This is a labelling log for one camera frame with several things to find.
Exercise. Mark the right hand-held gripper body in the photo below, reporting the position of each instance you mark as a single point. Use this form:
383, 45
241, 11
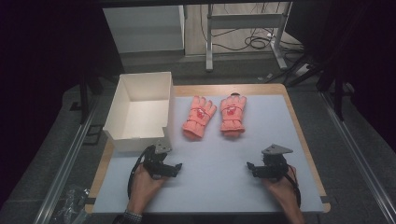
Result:
274, 165

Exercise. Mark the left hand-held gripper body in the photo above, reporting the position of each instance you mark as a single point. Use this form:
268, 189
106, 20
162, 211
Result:
157, 160

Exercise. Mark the white storage box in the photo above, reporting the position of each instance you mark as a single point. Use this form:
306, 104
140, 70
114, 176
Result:
140, 115

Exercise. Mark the pink winter glove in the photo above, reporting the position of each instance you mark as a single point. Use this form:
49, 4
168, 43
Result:
199, 116
232, 115

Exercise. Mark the person's right hand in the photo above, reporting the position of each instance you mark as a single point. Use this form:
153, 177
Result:
283, 189

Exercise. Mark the person's left hand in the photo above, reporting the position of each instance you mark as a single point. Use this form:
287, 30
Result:
143, 189

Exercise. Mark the pale blue table mat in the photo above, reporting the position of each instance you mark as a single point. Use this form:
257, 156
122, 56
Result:
218, 174

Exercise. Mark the black table hole cap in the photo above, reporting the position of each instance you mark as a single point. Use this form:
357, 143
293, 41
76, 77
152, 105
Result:
235, 94

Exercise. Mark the wooden table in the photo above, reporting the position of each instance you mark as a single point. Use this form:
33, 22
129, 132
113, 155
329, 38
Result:
264, 89

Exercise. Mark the black metal stand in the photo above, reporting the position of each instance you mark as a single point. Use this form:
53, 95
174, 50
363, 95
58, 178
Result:
337, 99
85, 93

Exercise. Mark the clear plastic bag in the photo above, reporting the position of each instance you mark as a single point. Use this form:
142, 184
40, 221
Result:
70, 203

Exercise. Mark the white power strip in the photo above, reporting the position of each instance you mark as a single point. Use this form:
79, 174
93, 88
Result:
302, 69

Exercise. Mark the white cabinet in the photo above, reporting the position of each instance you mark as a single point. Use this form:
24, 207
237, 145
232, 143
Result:
146, 31

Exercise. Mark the metal floor rail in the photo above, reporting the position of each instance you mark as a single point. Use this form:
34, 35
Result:
67, 161
358, 155

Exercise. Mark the white metal desk frame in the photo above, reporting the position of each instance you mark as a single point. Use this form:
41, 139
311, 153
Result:
246, 21

